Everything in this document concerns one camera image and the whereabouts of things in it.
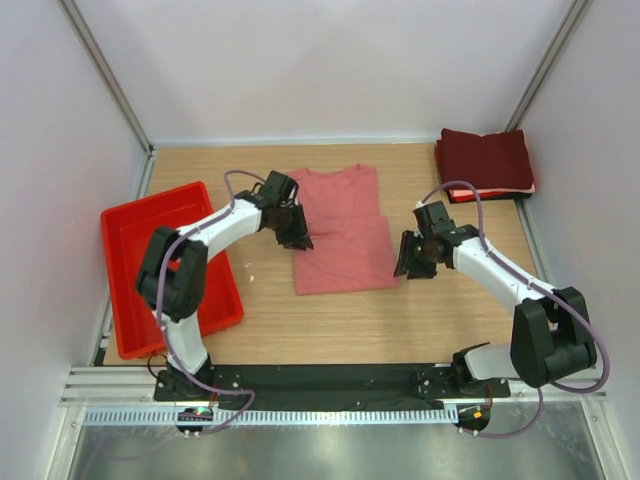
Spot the pink t shirt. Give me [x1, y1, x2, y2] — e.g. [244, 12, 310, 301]
[289, 164, 399, 296]

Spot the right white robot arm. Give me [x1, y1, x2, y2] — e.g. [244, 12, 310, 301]
[394, 201, 598, 388]

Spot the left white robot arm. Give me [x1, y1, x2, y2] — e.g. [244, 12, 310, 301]
[135, 170, 314, 400]

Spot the dark red folded shirt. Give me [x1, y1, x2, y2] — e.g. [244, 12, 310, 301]
[438, 128, 535, 190]

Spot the pink folded shirt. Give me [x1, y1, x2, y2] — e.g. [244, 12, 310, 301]
[446, 183, 536, 202]

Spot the red plastic tray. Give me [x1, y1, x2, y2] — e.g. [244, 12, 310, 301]
[101, 182, 244, 365]

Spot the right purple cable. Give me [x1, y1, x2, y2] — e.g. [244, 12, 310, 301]
[414, 180, 612, 439]

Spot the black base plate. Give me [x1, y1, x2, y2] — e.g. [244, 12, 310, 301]
[154, 363, 510, 412]

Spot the right aluminium frame post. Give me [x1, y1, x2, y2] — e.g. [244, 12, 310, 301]
[505, 0, 593, 131]

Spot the aluminium frame post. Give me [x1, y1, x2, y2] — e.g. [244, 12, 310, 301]
[58, 0, 154, 154]
[505, 0, 593, 131]

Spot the slotted cable duct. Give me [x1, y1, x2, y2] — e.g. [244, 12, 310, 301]
[83, 405, 458, 428]

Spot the left aluminium frame post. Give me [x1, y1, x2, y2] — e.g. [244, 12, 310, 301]
[58, 0, 154, 154]

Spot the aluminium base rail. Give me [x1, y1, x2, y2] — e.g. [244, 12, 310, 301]
[59, 366, 602, 407]

